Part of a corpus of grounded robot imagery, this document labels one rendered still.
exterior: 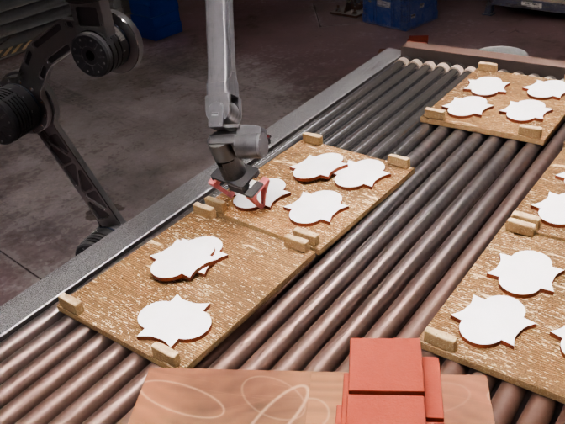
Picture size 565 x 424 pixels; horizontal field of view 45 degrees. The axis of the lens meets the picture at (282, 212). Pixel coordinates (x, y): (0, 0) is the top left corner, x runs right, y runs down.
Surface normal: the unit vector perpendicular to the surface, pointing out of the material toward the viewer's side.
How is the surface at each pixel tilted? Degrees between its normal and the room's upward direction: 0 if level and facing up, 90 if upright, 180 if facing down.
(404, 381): 0
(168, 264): 0
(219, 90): 54
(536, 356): 0
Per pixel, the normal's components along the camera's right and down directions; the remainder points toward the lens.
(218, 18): -0.31, -0.07
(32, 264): -0.09, -0.84
